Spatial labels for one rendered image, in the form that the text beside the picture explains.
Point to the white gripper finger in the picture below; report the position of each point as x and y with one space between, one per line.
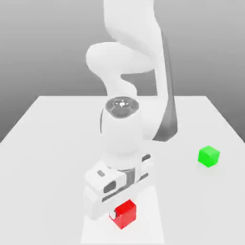
113 214

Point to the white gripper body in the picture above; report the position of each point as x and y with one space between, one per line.
107 205

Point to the small red cube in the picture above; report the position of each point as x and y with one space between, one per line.
127 215

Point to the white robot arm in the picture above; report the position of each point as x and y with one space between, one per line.
122 134

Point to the small green cube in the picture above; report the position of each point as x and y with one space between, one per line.
208 156

